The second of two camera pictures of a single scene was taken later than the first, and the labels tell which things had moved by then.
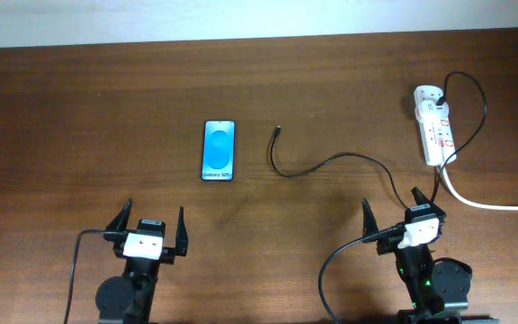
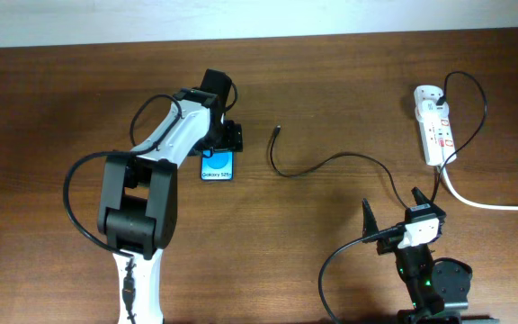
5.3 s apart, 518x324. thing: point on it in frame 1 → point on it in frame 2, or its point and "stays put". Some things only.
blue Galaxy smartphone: x=218 y=157 stays put
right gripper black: x=386 y=243 stays put
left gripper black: x=116 y=221 → x=233 y=137
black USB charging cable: x=382 y=162 stays put
